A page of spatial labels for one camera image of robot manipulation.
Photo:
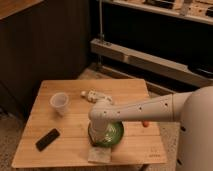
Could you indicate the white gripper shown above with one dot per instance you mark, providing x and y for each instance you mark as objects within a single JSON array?
[{"x": 96, "y": 136}]

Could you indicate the green ceramic bowl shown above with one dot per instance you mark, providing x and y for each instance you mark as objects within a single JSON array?
[{"x": 114, "y": 135}]

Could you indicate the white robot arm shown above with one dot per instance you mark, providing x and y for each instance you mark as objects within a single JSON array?
[{"x": 106, "y": 129}]

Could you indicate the white folded napkin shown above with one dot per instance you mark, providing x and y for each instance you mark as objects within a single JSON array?
[{"x": 99, "y": 155}]

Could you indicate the white toy figure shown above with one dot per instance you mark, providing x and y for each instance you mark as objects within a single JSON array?
[{"x": 94, "y": 96}]

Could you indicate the black remote control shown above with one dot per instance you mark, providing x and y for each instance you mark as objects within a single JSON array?
[{"x": 47, "y": 139}]

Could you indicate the clear plastic cup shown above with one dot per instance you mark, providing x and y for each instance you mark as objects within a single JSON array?
[{"x": 59, "y": 102}]

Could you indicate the orange carrot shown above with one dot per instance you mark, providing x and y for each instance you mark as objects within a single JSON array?
[{"x": 145, "y": 124}]

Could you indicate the grey metal beam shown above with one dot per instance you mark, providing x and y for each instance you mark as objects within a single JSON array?
[{"x": 149, "y": 62}]

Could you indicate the metal shelf rack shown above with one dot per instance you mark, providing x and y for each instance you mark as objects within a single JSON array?
[{"x": 200, "y": 11}]

